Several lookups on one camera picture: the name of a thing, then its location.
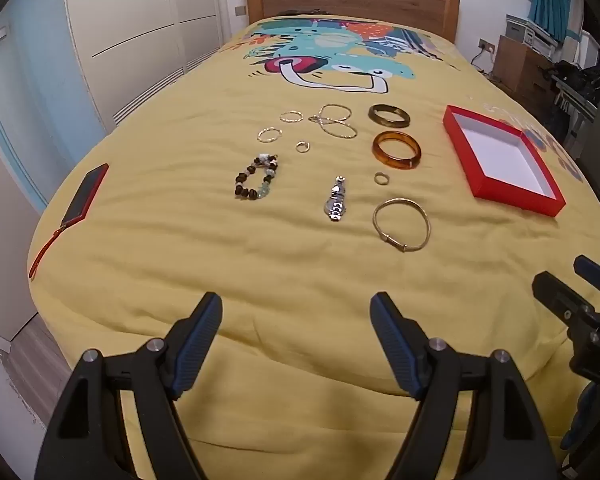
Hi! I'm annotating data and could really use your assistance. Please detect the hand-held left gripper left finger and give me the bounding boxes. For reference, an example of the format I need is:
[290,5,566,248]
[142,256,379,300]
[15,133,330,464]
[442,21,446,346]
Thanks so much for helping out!
[35,291,224,480]

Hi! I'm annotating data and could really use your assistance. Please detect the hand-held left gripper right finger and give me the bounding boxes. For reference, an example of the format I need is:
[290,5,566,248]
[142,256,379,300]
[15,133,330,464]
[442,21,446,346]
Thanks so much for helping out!
[370,291,551,480]

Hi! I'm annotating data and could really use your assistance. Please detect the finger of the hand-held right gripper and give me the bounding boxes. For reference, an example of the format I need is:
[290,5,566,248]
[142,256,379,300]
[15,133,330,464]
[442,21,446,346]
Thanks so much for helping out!
[573,255,600,295]
[531,271,600,335]

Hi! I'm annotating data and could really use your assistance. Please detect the thin gold bangle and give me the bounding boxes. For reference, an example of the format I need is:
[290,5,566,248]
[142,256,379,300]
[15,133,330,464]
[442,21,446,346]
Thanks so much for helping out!
[372,198,432,253]

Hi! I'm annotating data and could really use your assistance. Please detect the red shallow box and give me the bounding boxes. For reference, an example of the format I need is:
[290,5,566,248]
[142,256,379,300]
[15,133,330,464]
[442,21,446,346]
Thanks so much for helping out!
[442,105,567,218]

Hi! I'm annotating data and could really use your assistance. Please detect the gold chain necklace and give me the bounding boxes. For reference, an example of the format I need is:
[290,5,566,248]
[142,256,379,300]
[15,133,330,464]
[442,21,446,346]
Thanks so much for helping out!
[308,104,358,139]

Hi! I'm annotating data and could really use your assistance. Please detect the person's right forearm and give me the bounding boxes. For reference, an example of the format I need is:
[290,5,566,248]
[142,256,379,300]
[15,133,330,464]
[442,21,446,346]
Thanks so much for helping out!
[559,384,600,458]

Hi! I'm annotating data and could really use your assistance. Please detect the yellow printed blanket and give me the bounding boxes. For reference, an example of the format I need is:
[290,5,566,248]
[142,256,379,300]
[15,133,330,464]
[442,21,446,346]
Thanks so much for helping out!
[27,16,600,480]

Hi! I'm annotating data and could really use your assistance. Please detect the phone in red case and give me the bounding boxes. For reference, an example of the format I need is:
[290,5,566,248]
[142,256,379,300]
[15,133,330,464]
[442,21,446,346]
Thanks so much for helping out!
[29,163,110,281]

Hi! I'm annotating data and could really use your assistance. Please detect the amber bangle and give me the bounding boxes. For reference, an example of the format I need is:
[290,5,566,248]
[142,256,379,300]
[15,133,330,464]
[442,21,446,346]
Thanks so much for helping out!
[371,131,423,170]

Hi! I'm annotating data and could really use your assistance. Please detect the black bag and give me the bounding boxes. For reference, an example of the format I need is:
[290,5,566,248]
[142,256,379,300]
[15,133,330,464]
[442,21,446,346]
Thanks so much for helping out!
[550,60,600,106]

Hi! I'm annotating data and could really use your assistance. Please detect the wooden cabinet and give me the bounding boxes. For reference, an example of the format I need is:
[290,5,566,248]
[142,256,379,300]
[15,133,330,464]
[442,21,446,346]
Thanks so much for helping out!
[495,35,556,106]

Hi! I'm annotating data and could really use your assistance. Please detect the dark green bangle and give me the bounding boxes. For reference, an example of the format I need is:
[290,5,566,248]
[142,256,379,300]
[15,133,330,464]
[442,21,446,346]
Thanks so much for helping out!
[368,103,411,129]

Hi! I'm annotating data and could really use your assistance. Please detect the white printer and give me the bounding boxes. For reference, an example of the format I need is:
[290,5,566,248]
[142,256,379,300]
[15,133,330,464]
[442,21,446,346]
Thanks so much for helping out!
[505,16,561,51]

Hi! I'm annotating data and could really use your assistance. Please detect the white wardrobe doors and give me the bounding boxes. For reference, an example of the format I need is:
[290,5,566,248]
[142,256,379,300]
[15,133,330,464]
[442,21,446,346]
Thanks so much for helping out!
[62,0,226,133]

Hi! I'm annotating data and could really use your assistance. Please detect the dark beaded bracelet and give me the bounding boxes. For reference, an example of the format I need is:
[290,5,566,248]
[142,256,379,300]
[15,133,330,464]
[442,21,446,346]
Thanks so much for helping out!
[234,154,280,200]

